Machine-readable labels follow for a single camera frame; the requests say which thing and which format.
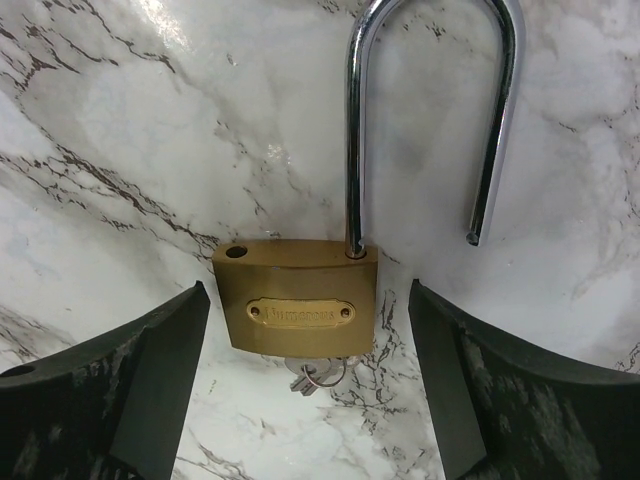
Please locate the silver key bunch with ring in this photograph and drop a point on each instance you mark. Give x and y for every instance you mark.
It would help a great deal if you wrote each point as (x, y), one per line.
(314, 374)

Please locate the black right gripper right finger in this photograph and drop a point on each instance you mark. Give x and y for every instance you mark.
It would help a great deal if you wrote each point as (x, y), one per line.
(504, 408)

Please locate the brass padlock long shackle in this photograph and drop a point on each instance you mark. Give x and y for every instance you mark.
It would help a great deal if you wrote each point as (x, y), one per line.
(315, 299)

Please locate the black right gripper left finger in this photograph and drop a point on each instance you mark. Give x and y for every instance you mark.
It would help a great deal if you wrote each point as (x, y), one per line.
(112, 407)

